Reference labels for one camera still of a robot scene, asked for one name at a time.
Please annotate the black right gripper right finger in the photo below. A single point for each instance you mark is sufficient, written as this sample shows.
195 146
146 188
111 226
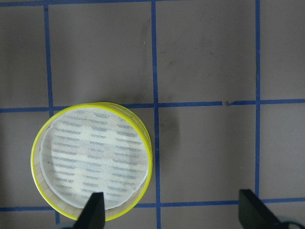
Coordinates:
254 214

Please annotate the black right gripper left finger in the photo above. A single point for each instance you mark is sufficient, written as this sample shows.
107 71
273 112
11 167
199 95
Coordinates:
93 214

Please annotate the yellow steamer basket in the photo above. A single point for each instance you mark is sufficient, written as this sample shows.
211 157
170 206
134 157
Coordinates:
90 148

